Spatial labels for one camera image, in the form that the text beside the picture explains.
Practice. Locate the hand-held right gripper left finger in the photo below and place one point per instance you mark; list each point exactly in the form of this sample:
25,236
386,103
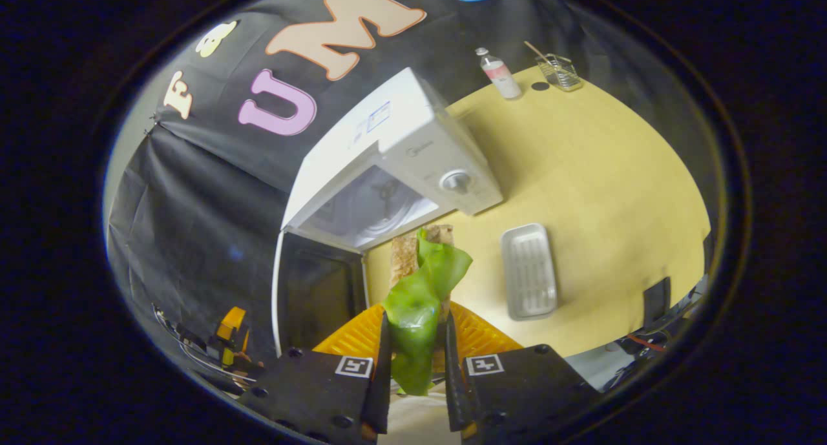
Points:
381,393

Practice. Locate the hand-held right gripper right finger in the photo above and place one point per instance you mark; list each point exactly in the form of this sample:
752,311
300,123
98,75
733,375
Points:
455,393

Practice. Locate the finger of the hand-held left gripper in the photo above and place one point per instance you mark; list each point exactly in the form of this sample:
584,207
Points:
231,325

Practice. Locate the sandwich with green lettuce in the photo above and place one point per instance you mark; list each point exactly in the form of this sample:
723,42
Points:
413,316

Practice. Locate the white microwave oven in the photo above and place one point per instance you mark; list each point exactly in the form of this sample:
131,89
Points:
420,128

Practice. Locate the black backdrop cloth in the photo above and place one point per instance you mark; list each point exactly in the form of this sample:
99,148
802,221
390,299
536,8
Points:
194,206

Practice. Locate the white rectangular tray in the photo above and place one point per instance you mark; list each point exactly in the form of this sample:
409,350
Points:
528,270

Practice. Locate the black table edge clamp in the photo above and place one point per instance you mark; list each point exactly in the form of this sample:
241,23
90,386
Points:
656,301
709,248

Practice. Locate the small black round cap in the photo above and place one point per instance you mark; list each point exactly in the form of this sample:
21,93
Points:
540,86

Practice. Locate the small white plastic bottle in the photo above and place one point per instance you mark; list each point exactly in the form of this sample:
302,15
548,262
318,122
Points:
502,77

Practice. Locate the clear glass container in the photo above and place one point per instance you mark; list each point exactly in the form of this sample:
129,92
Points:
562,73

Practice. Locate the thin wooden stick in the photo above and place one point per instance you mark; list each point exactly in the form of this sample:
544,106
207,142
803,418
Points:
533,48

